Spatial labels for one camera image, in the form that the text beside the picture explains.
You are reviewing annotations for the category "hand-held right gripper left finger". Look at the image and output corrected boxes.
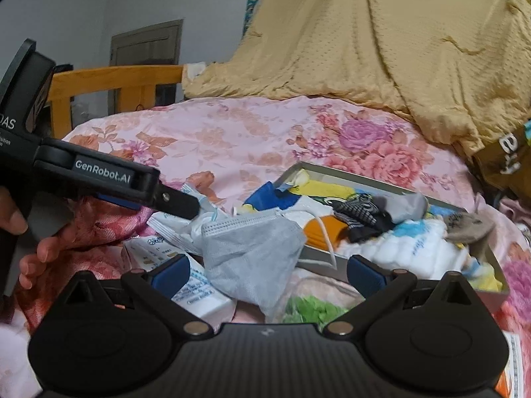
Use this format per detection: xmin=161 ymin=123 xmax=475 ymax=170
xmin=54 ymin=255 xmax=214 ymax=338

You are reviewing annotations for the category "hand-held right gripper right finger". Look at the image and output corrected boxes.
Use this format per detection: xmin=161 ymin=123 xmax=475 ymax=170
xmin=324 ymin=255 xmax=484 ymax=338

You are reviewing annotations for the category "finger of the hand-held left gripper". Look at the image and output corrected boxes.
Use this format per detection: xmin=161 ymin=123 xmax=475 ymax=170
xmin=96 ymin=193 xmax=144 ymax=212
xmin=154 ymin=184 xmax=203 ymax=221

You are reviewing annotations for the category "light blue face mask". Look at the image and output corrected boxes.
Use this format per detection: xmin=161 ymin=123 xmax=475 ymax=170
xmin=146 ymin=211 xmax=230 ymax=254

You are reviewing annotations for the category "white blue print muslin towel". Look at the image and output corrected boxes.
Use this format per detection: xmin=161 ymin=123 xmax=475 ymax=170
xmin=337 ymin=219 xmax=472 ymax=279

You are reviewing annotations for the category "cartoon print tray box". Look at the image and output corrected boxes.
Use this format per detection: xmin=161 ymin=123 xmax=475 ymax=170
xmin=275 ymin=160 xmax=512 ymax=312

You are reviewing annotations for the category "black white striped sock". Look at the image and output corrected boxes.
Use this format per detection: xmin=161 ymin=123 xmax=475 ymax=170
xmin=331 ymin=194 xmax=398 ymax=244

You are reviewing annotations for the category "orange sock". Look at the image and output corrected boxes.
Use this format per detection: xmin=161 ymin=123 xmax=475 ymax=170
xmin=302 ymin=215 xmax=346 ymax=254

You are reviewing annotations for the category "grey face mask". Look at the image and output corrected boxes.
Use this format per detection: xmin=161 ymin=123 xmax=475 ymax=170
xmin=200 ymin=211 xmax=308 ymax=323

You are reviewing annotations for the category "beige printed sock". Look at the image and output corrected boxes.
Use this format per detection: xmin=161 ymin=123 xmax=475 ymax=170
xmin=443 ymin=211 xmax=497 ymax=258

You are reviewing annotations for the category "pastel striped sock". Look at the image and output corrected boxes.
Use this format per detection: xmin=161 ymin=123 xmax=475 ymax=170
xmin=460 ymin=256 xmax=505 ymax=294

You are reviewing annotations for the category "person's left hand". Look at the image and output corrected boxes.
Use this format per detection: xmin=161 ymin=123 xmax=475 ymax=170
xmin=0 ymin=186 xmax=80 ymax=289

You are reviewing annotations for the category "white printed box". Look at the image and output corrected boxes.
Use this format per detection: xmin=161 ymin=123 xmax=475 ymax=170
xmin=121 ymin=237 xmax=238 ymax=321

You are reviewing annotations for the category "green patterned bag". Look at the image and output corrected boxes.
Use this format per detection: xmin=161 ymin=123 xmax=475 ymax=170
xmin=283 ymin=294 xmax=354 ymax=325

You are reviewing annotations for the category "pink floral bedsheet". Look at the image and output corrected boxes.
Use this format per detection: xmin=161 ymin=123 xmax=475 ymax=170
xmin=0 ymin=95 xmax=531 ymax=398

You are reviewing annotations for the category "wooden bed headboard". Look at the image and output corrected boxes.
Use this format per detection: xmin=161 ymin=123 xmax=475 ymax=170
xmin=47 ymin=64 xmax=186 ymax=132

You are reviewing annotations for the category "white pillow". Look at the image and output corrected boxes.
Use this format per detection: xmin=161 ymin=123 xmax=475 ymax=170
xmin=182 ymin=60 xmax=209 ymax=81

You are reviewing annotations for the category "grey door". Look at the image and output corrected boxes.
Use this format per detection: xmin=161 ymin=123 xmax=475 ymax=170
xmin=108 ymin=18 xmax=185 ymax=113

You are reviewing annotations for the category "pale pink garment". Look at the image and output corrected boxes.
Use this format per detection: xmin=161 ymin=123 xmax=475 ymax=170
xmin=497 ymin=198 xmax=531 ymax=225

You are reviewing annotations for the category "white paper card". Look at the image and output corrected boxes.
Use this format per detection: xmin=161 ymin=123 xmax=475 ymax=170
xmin=495 ymin=331 xmax=526 ymax=398

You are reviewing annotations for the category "brown multicolour striped cloth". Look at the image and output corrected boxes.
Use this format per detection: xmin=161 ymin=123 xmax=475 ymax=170
xmin=472 ymin=119 xmax=531 ymax=200

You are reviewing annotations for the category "teal patterned cloth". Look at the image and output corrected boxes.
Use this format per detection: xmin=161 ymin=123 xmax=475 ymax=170
xmin=243 ymin=0 xmax=265 ymax=36

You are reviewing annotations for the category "yellow dotted quilt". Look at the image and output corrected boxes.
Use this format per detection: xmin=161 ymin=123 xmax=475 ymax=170
xmin=182 ymin=0 xmax=531 ymax=159

